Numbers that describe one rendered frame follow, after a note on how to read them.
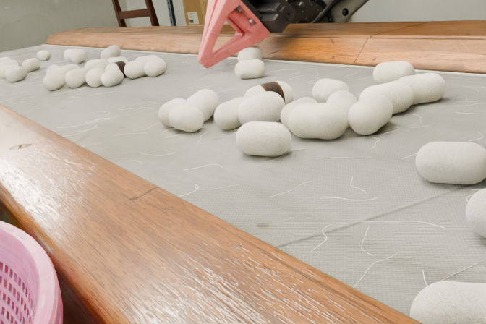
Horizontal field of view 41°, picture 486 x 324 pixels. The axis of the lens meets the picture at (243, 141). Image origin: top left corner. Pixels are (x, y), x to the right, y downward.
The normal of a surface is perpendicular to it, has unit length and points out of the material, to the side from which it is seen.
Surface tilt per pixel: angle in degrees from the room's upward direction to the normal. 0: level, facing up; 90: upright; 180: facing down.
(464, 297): 26
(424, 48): 45
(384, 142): 0
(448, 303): 35
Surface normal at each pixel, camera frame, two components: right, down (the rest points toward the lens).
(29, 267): -0.88, -0.02
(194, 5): -0.76, 0.27
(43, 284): -0.14, -0.96
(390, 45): -0.71, -0.50
